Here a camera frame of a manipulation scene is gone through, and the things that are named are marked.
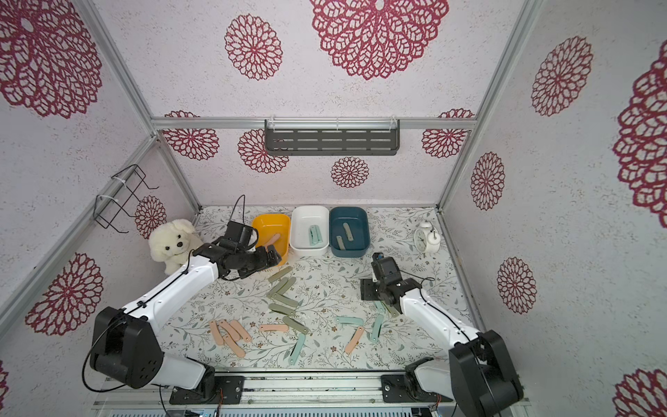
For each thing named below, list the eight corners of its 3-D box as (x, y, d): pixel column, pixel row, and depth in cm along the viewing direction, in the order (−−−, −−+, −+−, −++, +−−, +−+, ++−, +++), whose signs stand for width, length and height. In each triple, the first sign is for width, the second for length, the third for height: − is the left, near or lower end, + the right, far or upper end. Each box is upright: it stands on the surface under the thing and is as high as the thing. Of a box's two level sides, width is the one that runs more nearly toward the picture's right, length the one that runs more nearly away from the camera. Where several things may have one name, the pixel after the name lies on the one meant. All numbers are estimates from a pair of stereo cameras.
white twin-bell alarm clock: (422, 260, 105) (431, 241, 95) (411, 241, 111) (419, 221, 101) (432, 257, 105) (442, 239, 96) (422, 239, 112) (430, 219, 102)
